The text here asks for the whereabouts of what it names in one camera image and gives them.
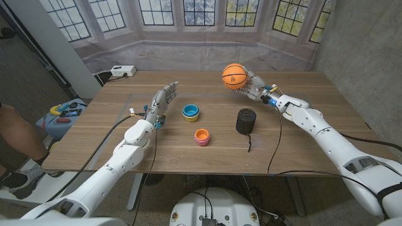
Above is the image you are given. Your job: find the printed window backdrop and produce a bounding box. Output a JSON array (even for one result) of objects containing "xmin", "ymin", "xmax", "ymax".
[{"xmin": 37, "ymin": 0, "xmax": 335, "ymax": 75}]

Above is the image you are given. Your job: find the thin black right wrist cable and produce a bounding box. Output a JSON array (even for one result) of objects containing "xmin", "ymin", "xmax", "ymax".
[{"xmin": 266, "ymin": 109, "xmax": 387, "ymax": 220}]

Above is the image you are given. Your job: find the person's bare leg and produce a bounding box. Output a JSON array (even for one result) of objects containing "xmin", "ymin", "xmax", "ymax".
[{"xmin": 0, "ymin": 102, "xmax": 51, "ymax": 176}]

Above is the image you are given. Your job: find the light blue plastic cup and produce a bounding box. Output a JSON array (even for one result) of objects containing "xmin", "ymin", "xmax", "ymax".
[{"xmin": 182, "ymin": 104, "xmax": 200, "ymax": 117}]

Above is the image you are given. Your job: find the pink plastic cup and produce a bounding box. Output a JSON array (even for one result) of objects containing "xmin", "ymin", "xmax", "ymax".
[{"xmin": 194, "ymin": 135, "xmax": 211, "ymax": 147}]

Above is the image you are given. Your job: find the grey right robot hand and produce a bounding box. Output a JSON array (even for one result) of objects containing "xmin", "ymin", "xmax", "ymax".
[{"xmin": 237, "ymin": 66, "xmax": 283, "ymax": 107}]

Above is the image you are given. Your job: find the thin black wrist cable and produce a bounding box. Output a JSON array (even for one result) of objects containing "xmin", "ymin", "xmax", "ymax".
[
  {"xmin": 266, "ymin": 109, "xmax": 387, "ymax": 220},
  {"xmin": 131, "ymin": 128, "xmax": 158, "ymax": 226}
]

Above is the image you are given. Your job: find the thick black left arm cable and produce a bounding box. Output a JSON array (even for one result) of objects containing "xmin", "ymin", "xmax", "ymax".
[{"xmin": 46, "ymin": 112, "xmax": 147, "ymax": 202}]

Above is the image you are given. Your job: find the black cylindrical speaker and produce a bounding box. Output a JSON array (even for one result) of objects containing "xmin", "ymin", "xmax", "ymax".
[{"xmin": 235, "ymin": 108, "xmax": 257, "ymax": 136}]

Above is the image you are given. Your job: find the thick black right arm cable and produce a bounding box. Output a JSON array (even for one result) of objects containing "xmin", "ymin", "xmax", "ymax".
[{"xmin": 339, "ymin": 133, "xmax": 402, "ymax": 153}]

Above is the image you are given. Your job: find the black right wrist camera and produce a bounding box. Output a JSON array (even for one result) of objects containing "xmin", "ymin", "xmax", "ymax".
[{"xmin": 260, "ymin": 94, "xmax": 276, "ymax": 106}]

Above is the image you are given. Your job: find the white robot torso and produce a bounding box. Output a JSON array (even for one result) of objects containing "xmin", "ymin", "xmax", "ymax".
[{"xmin": 169, "ymin": 187, "xmax": 261, "ymax": 226}]

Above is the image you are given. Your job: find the thin black left wrist cable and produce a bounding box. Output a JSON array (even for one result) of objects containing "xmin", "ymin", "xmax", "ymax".
[{"xmin": 131, "ymin": 128, "xmax": 158, "ymax": 226}]

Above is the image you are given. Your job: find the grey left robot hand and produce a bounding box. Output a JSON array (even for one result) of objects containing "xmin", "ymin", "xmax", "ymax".
[{"xmin": 144, "ymin": 80, "xmax": 180, "ymax": 126}]

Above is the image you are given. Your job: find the black power strip cord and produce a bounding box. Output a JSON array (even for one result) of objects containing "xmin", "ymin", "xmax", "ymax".
[{"xmin": 106, "ymin": 73, "xmax": 128, "ymax": 83}]

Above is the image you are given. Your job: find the white power strip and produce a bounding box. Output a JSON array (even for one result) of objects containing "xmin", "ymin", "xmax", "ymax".
[{"xmin": 110, "ymin": 65, "xmax": 137, "ymax": 78}]

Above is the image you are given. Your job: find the grey table leg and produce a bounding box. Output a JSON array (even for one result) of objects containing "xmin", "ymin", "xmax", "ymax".
[
  {"xmin": 127, "ymin": 173, "xmax": 144, "ymax": 211},
  {"xmin": 285, "ymin": 175, "xmax": 306, "ymax": 217}
]

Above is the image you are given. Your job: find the black round fan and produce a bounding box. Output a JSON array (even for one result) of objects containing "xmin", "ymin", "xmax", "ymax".
[{"xmin": 141, "ymin": 173, "xmax": 165, "ymax": 186}]

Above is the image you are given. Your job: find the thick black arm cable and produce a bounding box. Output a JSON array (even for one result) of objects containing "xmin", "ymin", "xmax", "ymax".
[
  {"xmin": 46, "ymin": 112, "xmax": 147, "ymax": 202},
  {"xmin": 339, "ymin": 133, "xmax": 402, "ymax": 153}
]

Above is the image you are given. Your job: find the grey black sneaker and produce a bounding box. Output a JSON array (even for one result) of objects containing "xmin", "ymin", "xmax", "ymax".
[{"xmin": 0, "ymin": 165, "xmax": 46, "ymax": 200}]

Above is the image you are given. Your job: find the yellow plastic cup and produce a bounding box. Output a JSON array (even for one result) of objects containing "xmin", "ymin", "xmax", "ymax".
[{"xmin": 182, "ymin": 112, "xmax": 200, "ymax": 123}]

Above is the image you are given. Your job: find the orange plastic cup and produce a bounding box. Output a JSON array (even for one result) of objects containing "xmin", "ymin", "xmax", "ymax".
[{"xmin": 193, "ymin": 128, "xmax": 210, "ymax": 142}]

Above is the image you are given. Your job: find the orange mini basketball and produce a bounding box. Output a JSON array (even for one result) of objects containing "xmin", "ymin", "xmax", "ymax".
[{"xmin": 222, "ymin": 63, "xmax": 248, "ymax": 90}]

